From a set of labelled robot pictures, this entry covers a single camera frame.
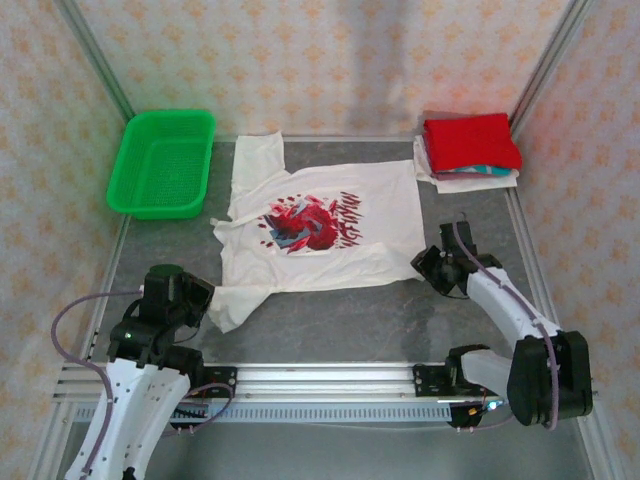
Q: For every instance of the white t-shirt with red print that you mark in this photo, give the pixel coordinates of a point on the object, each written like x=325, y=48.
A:
x=380, y=225

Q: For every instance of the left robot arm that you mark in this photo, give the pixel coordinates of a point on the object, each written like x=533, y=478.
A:
x=130, y=410

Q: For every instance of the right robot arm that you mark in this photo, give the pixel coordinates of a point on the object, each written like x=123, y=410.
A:
x=500, y=295

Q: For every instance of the teal and pink folded t-shirt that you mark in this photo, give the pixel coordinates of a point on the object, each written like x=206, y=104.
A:
x=492, y=171

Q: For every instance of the red folded t-shirt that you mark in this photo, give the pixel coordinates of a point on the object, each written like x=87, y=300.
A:
x=470, y=142

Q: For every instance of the green plastic basket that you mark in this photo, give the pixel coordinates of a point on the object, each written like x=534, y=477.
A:
x=160, y=165

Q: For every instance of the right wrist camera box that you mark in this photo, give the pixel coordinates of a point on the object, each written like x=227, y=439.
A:
x=457, y=237

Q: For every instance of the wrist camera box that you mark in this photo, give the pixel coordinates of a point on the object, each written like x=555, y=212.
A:
x=457, y=237
x=165, y=282

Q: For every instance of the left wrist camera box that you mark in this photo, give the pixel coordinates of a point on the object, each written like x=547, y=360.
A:
x=165, y=282

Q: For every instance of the aluminium table side rail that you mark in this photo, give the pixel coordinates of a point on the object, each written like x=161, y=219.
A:
x=524, y=225
x=109, y=280

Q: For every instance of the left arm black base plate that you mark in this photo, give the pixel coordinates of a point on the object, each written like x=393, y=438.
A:
x=222, y=382

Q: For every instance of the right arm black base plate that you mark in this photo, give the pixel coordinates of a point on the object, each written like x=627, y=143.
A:
x=430, y=382

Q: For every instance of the aluminium mounting rail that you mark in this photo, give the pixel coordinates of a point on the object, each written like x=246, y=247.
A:
x=325, y=380

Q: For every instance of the aluminium frame post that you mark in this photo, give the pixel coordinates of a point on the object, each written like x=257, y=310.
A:
x=97, y=60
x=552, y=60

